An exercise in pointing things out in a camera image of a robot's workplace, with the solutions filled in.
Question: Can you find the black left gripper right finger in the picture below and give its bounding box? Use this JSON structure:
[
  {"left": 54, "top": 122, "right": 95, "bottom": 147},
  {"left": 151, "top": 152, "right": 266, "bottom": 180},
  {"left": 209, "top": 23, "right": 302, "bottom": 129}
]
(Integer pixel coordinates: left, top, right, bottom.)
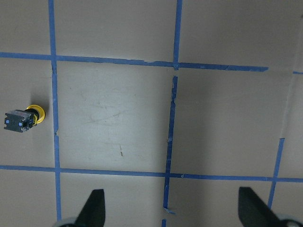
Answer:
[{"left": 238, "top": 187, "right": 280, "bottom": 227}]

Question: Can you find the yellow push button switch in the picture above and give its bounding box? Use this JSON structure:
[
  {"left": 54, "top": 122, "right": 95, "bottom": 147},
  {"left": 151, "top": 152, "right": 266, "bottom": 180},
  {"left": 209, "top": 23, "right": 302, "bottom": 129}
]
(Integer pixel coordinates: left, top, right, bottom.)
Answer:
[{"left": 4, "top": 105, "right": 46, "bottom": 133}]

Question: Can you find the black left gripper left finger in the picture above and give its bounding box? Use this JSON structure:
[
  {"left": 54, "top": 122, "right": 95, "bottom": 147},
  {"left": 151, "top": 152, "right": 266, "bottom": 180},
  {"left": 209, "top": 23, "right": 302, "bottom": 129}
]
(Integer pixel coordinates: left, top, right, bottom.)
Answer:
[{"left": 73, "top": 189, "right": 106, "bottom": 227}]

